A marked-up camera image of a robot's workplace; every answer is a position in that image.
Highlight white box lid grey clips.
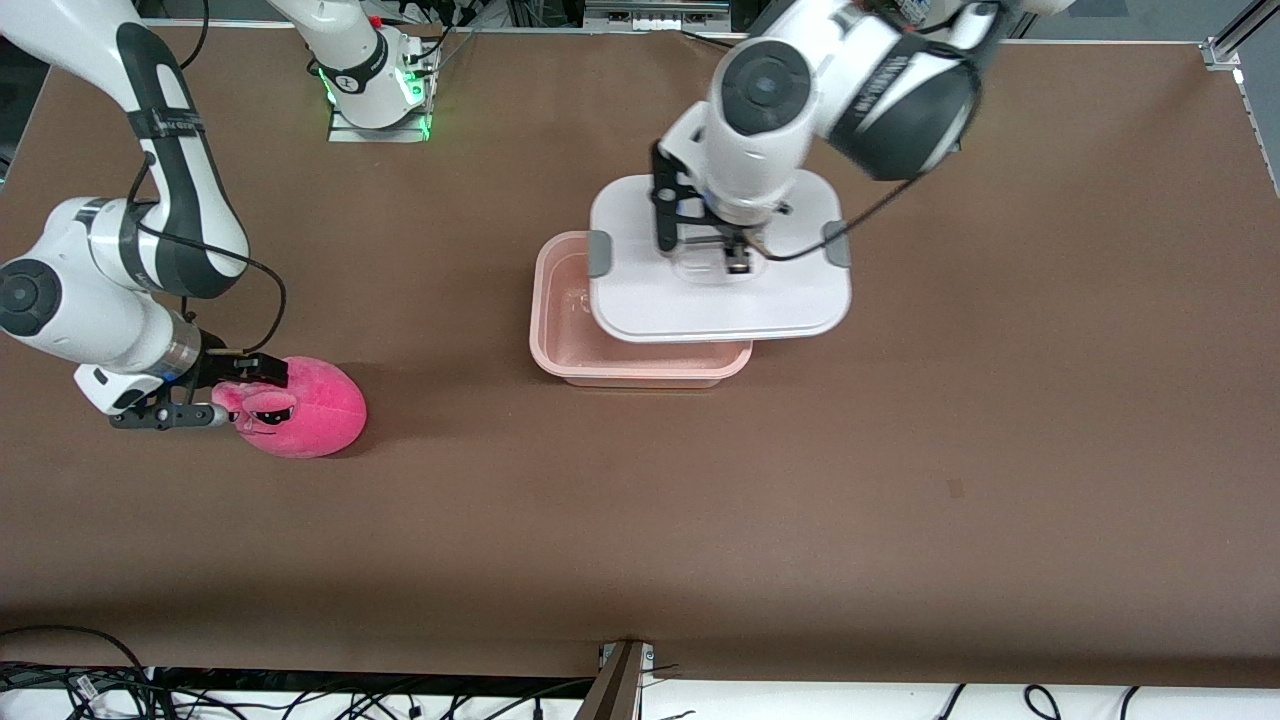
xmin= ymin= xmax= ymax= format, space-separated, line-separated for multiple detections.
xmin=587 ymin=173 xmax=854 ymax=344

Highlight pink plush toy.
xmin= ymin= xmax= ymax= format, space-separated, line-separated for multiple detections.
xmin=212 ymin=357 xmax=368 ymax=460

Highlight pink translucent box base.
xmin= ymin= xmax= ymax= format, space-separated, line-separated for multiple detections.
xmin=529 ymin=231 xmax=753 ymax=390

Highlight grey metal socket panel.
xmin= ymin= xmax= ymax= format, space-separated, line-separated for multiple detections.
xmin=583 ymin=0 xmax=733 ymax=33

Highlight brown paper table cover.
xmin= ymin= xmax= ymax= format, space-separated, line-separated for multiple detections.
xmin=0 ymin=18 xmax=1280 ymax=691

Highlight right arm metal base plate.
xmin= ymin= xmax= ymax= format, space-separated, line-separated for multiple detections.
xmin=328 ymin=55 xmax=441 ymax=143

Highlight black looped cable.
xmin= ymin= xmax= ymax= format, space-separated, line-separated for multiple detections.
xmin=0 ymin=626 xmax=153 ymax=701

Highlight black cable with white tag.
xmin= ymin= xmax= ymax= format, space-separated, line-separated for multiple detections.
xmin=0 ymin=662 xmax=201 ymax=720

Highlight brown stand post with bracket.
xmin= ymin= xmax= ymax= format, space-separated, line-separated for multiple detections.
xmin=575 ymin=640 xmax=656 ymax=720

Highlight aluminium frame rail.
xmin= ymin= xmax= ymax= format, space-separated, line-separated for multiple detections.
xmin=1203 ymin=0 xmax=1280 ymax=196

